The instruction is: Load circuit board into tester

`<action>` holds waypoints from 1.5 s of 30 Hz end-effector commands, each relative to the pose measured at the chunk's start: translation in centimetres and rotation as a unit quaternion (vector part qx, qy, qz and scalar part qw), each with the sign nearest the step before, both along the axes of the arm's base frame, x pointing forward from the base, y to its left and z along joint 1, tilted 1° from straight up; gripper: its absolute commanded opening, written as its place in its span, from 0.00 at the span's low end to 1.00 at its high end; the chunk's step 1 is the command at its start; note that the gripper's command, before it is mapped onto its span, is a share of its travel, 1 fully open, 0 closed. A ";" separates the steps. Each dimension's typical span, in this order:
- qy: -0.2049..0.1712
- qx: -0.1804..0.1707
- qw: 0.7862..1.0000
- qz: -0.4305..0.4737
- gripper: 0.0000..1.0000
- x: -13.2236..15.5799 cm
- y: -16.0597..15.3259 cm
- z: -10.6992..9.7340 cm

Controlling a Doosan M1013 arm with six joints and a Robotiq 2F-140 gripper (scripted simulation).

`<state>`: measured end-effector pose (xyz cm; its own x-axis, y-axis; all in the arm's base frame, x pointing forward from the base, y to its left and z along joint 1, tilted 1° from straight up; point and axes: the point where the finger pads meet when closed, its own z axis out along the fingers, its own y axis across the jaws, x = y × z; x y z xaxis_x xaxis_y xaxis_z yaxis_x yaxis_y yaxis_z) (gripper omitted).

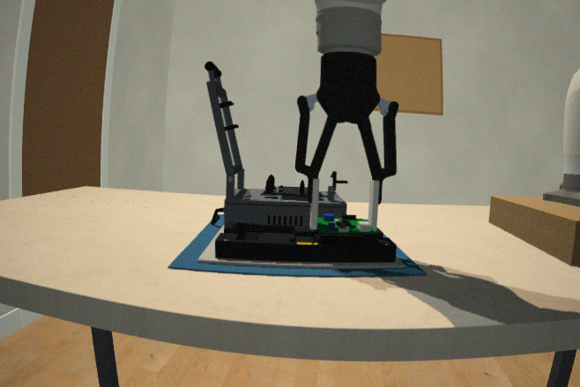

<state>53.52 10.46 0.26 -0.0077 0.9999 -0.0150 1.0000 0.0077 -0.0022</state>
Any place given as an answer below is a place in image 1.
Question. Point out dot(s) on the green circuit board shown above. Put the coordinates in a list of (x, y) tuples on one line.
[(331, 225)]

